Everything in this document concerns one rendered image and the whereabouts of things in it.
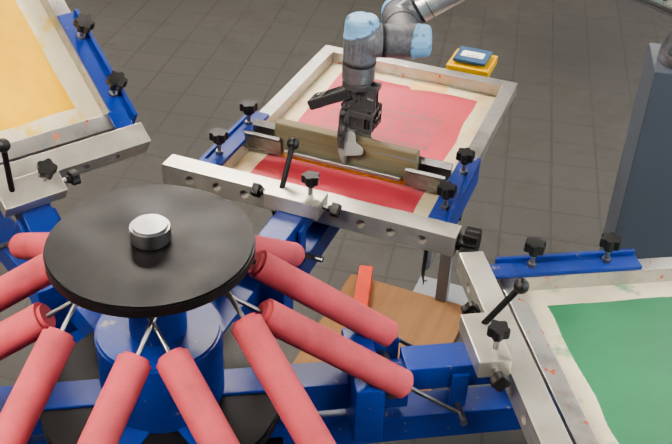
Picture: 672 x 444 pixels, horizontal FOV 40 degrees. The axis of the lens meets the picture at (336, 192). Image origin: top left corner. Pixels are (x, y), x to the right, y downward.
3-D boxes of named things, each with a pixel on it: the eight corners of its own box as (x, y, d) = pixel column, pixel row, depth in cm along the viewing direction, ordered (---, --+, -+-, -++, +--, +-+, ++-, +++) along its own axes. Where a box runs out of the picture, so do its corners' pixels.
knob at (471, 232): (453, 244, 198) (457, 216, 194) (479, 251, 197) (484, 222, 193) (444, 264, 192) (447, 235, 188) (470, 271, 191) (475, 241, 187)
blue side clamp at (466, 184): (457, 178, 228) (461, 153, 224) (477, 183, 226) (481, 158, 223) (421, 244, 204) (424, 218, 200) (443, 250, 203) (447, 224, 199)
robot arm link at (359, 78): (337, 66, 206) (350, 52, 213) (336, 84, 209) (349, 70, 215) (369, 72, 204) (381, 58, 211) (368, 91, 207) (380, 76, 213)
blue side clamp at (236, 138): (252, 130, 244) (252, 106, 240) (269, 134, 242) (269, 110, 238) (197, 187, 220) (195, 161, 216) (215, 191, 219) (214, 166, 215)
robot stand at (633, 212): (623, 392, 300) (722, 50, 234) (626, 434, 285) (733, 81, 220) (566, 383, 303) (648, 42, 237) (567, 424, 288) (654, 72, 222)
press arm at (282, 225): (288, 215, 203) (288, 196, 200) (313, 222, 201) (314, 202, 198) (253, 259, 189) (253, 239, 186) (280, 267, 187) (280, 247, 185)
